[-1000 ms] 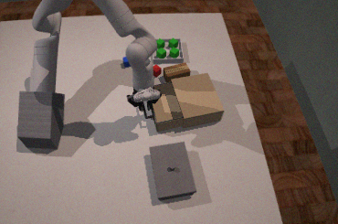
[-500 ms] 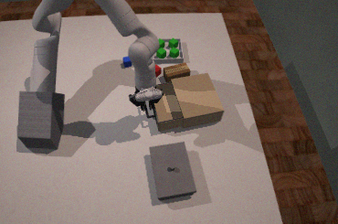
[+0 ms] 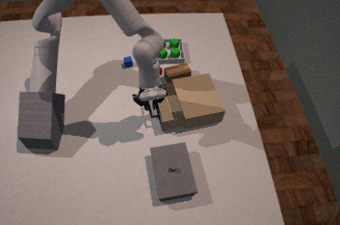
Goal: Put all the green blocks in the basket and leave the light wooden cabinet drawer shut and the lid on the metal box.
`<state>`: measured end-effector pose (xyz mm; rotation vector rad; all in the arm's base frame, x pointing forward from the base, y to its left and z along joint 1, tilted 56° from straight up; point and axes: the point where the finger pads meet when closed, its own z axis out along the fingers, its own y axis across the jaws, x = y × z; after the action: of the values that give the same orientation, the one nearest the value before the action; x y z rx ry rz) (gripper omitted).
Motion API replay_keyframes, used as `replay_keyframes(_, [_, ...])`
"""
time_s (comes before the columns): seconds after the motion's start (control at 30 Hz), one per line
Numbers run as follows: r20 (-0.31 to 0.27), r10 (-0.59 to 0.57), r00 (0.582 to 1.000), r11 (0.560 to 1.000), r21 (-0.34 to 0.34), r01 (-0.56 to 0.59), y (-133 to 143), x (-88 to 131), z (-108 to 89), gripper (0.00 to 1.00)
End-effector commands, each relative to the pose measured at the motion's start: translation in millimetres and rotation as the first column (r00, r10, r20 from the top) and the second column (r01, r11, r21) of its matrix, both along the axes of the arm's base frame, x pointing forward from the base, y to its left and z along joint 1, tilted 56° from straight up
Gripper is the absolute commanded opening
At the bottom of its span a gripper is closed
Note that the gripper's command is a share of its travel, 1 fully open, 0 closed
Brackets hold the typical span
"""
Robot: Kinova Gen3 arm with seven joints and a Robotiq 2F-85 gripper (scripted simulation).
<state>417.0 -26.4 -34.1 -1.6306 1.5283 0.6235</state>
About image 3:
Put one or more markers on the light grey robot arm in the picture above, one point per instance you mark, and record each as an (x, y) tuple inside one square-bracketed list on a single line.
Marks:
[(44, 71)]

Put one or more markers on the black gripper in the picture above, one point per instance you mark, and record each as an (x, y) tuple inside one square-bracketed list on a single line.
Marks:
[(136, 98)]

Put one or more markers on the dark blue block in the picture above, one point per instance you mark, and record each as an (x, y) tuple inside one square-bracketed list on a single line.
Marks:
[(128, 62)]

